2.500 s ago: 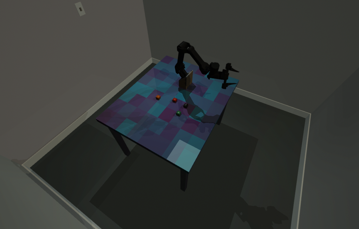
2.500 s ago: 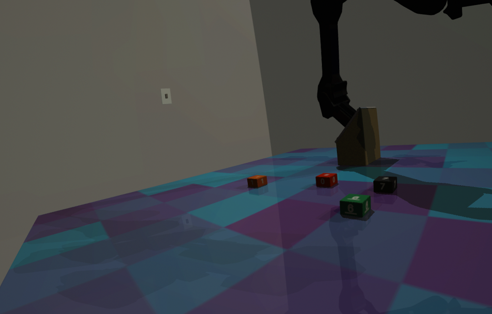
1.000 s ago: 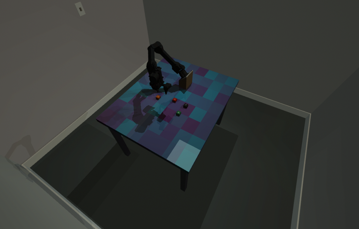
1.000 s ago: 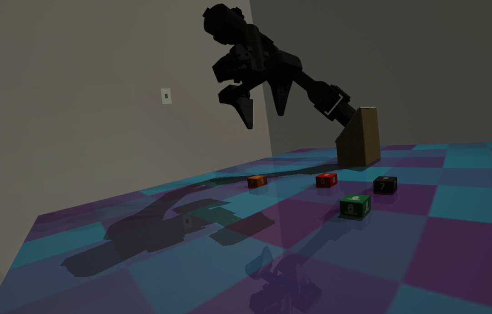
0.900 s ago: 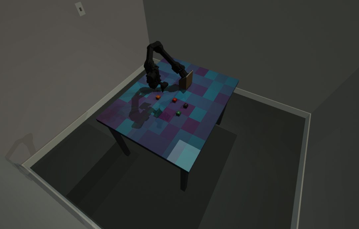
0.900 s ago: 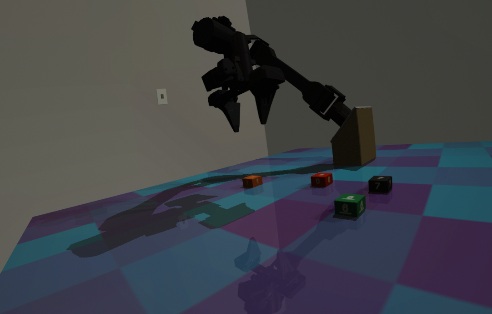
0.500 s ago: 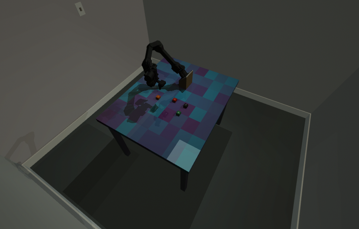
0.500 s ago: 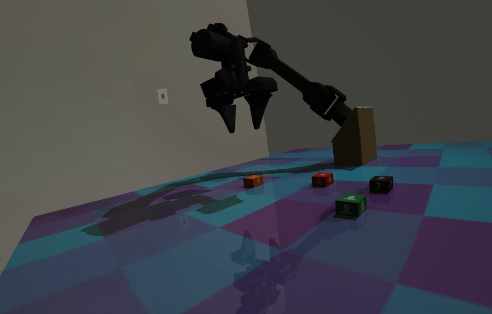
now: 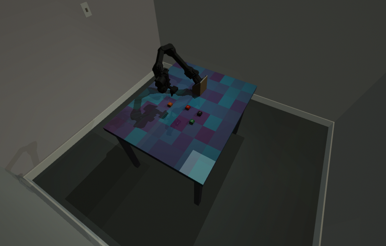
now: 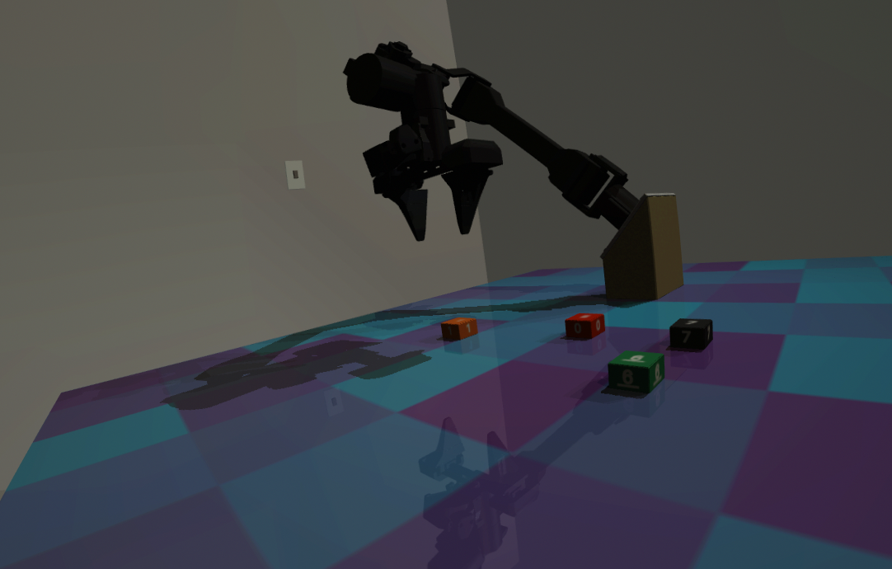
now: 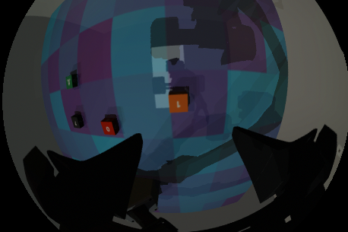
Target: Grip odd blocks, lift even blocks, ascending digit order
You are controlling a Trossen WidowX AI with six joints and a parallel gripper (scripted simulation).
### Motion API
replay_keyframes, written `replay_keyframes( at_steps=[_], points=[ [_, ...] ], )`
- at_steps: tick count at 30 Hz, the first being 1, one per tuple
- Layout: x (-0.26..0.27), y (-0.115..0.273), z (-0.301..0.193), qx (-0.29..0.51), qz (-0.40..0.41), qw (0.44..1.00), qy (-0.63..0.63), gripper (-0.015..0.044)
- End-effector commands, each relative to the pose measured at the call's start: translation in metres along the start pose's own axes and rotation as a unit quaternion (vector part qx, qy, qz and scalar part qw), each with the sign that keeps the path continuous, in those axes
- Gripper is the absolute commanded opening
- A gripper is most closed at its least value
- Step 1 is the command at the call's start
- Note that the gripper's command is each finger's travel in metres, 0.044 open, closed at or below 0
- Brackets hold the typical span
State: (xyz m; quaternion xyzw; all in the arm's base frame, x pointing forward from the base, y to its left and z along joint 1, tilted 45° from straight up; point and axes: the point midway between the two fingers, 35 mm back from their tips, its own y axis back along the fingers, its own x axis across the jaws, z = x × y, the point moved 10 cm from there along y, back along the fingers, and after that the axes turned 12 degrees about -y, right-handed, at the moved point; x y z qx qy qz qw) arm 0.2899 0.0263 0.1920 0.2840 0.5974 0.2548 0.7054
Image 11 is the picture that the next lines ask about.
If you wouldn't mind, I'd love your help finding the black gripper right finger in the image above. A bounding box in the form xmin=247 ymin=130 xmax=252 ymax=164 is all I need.
xmin=232 ymin=126 xmax=318 ymax=203

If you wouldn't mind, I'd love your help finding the red block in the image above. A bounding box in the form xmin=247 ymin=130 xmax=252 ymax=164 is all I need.
xmin=101 ymin=117 xmax=119 ymax=135

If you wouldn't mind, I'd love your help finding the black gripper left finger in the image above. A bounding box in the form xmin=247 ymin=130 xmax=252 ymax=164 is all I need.
xmin=46 ymin=133 xmax=144 ymax=220

